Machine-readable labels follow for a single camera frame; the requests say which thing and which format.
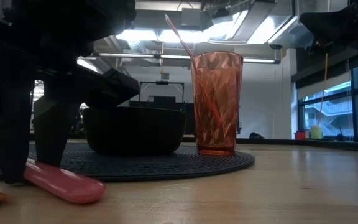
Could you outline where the pink-handled metal whisk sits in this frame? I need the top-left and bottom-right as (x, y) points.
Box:
(0, 128), (106, 205)

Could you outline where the yellow hanging cable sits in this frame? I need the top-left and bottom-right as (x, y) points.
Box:
(319, 52), (329, 126)

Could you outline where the black bowl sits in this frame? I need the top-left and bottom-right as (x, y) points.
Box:
(82, 106), (188, 157)

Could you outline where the green cup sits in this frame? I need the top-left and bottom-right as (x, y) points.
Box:
(310, 124), (323, 140)

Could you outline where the long ceiling light bar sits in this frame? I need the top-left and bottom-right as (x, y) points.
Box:
(92, 52), (281, 65)

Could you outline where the dark round woven placemat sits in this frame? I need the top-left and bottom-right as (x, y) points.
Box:
(0, 142), (255, 183)

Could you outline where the black framed window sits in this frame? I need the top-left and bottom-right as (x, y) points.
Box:
(296, 60), (358, 144)

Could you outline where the red drinking straw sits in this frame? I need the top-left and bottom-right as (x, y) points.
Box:
(163, 12), (227, 138)

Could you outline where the orange faceted plastic tumbler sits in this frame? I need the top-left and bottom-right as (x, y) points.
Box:
(191, 50), (244, 157)

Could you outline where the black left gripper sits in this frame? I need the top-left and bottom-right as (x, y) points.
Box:
(0, 15), (140, 185)

